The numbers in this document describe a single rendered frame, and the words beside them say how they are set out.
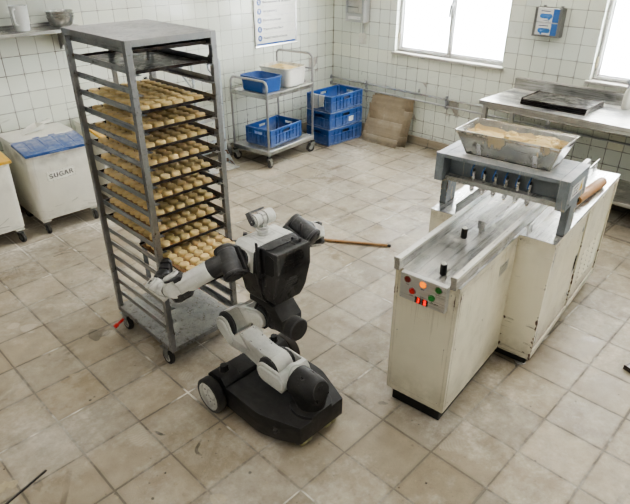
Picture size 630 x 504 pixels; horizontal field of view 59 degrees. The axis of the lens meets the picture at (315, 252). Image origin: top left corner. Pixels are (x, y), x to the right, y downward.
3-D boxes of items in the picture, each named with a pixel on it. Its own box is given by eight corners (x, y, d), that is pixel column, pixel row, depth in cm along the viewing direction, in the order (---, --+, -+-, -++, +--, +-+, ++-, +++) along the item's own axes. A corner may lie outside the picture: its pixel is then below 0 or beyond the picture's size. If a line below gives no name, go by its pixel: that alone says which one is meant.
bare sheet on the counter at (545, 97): (521, 98, 517) (521, 97, 516) (540, 91, 542) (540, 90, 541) (587, 110, 481) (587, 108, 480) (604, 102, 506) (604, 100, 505)
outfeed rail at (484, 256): (584, 166, 385) (587, 157, 381) (589, 167, 383) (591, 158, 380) (448, 289, 248) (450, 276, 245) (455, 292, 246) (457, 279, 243)
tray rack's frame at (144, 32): (241, 328, 356) (218, 29, 270) (172, 365, 325) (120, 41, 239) (184, 289, 396) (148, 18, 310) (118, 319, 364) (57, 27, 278)
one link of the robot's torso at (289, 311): (309, 334, 270) (308, 303, 262) (289, 346, 262) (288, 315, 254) (271, 311, 288) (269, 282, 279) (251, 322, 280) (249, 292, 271)
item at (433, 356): (444, 336, 355) (462, 207, 312) (496, 358, 336) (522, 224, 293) (384, 397, 308) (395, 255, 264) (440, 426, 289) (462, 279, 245)
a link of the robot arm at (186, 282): (174, 309, 246) (216, 285, 243) (157, 285, 243) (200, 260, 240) (180, 299, 257) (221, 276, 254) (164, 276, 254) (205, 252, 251)
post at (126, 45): (177, 351, 324) (130, 40, 241) (172, 353, 322) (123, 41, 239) (174, 348, 325) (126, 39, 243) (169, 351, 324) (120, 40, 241)
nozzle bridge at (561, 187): (456, 190, 347) (463, 137, 330) (576, 223, 307) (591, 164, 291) (430, 208, 324) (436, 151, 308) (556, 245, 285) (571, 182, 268)
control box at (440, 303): (402, 293, 271) (404, 268, 265) (447, 311, 258) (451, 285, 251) (398, 296, 269) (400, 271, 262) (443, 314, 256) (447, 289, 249)
